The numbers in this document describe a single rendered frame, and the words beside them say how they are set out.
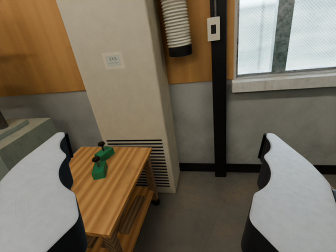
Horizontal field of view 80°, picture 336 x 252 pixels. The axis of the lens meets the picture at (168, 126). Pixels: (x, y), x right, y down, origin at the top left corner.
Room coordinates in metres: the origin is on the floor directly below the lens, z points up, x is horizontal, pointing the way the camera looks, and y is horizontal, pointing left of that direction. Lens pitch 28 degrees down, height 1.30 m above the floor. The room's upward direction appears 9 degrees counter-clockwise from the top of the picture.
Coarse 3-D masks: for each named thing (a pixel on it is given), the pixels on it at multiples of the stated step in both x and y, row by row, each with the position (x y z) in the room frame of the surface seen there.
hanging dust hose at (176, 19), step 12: (168, 0) 1.32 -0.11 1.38; (180, 0) 1.32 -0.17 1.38; (168, 12) 1.32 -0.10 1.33; (180, 12) 1.31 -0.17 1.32; (168, 24) 1.34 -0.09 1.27; (180, 24) 1.31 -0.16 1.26; (168, 36) 1.36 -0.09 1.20; (180, 36) 1.30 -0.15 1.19; (168, 48) 1.36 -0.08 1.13; (180, 48) 1.30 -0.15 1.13
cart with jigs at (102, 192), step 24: (72, 168) 1.07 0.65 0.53; (96, 168) 0.97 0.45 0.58; (120, 168) 1.00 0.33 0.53; (144, 168) 1.14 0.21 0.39; (96, 192) 0.82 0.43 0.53; (120, 192) 0.80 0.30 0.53; (144, 192) 1.12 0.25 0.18; (96, 216) 0.67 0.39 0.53; (120, 216) 0.92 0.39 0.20; (144, 216) 0.92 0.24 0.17; (96, 240) 0.79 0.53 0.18; (120, 240) 0.77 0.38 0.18
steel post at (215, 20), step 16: (224, 0) 1.34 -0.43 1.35; (224, 16) 1.34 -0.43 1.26; (208, 32) 1.34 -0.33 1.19; (224, 32) 1.34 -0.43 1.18; (224, 48) 1.34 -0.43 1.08; (224, 64) 1.34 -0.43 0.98; (224, 80) 1.34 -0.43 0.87; (224, 96) 1.34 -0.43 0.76; (224, 112) 1.34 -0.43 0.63; (224, 128) 1.34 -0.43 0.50; (224, 144) 1.34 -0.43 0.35; (224, 160) 1.34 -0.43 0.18; (224, 176) 1.34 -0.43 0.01
